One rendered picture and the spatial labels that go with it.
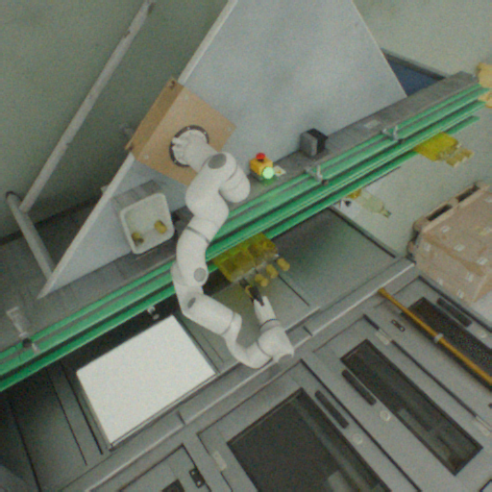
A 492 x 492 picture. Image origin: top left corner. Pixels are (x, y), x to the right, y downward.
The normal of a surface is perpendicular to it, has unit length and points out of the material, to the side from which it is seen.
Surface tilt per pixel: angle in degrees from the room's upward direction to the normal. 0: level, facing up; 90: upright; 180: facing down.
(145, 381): 90
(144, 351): 90
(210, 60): 0
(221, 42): 0
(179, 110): 0
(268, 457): 90
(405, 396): 90
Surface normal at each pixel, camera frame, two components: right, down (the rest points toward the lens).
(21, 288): -0.07, -0.69
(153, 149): 0.57, 0.57
